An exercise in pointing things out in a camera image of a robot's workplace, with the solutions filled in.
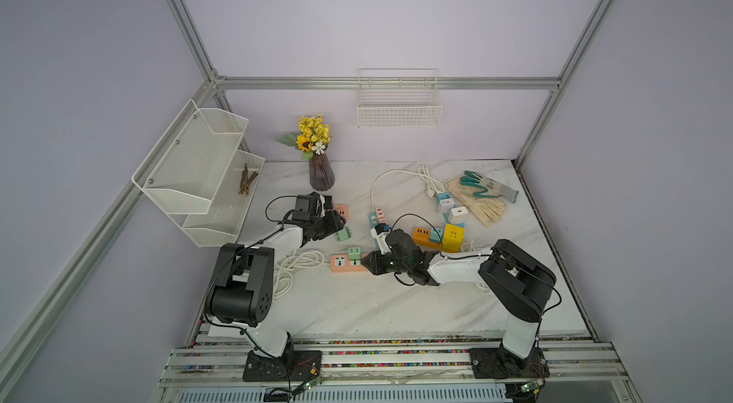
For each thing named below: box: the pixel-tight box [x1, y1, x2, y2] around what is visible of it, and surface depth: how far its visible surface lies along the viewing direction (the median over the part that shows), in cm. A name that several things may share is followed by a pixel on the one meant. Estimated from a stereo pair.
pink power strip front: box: [330, 253, 369, 273], surface depth 92 cm
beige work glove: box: [444, 177, 506, 228], surface depth 110 cm
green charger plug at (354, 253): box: [347, 246, 362, 261], surface depth 90 cm
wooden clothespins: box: [237, 163, 259, 196], surface depth 98 cm
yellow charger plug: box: [441, 223, 465, 254], surface depth 92 cm
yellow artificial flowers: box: [273, 113, 333, 161], surface depth 95 cm
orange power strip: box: [412, 227, 444, 251], surface depth 97 cm
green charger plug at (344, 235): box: [335, 227, 353, 242], surface depth 97 cm
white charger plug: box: [449, 206, 469, 225], surface depth 98 cm
